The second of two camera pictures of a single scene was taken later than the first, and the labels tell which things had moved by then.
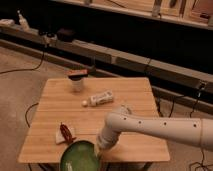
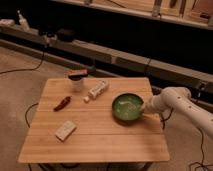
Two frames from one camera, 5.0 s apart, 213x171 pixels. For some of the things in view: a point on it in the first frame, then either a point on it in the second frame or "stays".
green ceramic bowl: (80, 155) → (127, 108)
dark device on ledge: (65, 35) stays
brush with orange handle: (77, 74) stays
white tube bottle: (99, 99) → (97, 90)
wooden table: (75, 109) stays
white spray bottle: (22, 22) stays
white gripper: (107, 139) → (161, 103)
